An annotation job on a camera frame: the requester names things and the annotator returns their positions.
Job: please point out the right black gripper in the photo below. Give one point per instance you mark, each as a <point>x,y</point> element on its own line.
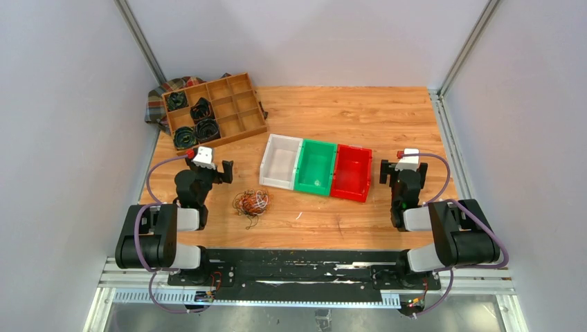
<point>388,168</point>

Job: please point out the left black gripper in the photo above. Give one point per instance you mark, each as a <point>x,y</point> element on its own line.
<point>227,167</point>

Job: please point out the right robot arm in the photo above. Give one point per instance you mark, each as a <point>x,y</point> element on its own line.
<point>462,235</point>

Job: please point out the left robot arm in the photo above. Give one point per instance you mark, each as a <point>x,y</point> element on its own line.
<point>148,238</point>

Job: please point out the red plastic bin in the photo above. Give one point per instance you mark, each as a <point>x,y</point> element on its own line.
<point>352,173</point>

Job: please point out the white plastic bin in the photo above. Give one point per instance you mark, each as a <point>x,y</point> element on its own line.
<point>279,162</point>

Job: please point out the wooden compartment tray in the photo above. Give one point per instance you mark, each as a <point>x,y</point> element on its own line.
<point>231,101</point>

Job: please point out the green plastic bin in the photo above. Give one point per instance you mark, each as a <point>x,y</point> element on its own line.
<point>315,168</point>

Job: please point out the plaid cloth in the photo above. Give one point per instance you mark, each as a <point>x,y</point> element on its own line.
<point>155,110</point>

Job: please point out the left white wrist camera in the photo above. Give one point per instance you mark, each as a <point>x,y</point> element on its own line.
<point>204,157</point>

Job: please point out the black coiled strap four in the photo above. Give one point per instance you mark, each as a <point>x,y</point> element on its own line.
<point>207,130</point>

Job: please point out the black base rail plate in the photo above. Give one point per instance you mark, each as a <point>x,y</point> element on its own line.
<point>307,276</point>

